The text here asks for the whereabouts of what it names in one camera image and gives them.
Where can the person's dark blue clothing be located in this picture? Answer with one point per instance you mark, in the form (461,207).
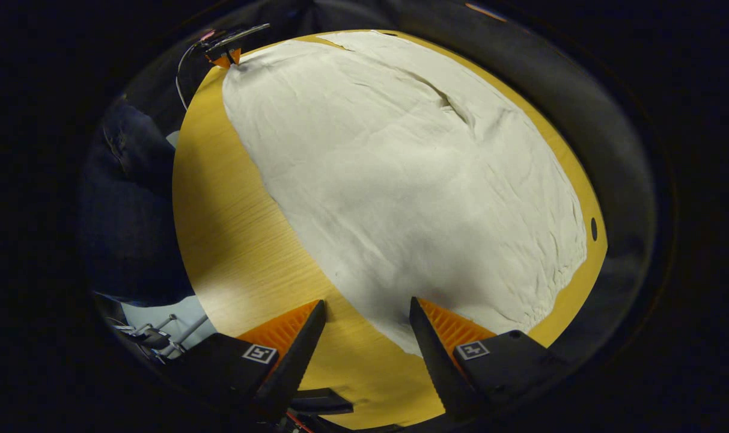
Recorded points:
(130,228)

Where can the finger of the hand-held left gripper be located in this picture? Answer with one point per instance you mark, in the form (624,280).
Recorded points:
(226,55)

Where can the metal chair base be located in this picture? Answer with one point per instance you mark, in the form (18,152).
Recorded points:
(187,332)

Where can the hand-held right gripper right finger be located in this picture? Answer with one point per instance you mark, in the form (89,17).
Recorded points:
(436,367)

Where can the white jeans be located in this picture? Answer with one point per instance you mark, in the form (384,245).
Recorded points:
(400,180)

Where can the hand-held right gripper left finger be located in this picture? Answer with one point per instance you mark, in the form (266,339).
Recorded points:
(292,367)

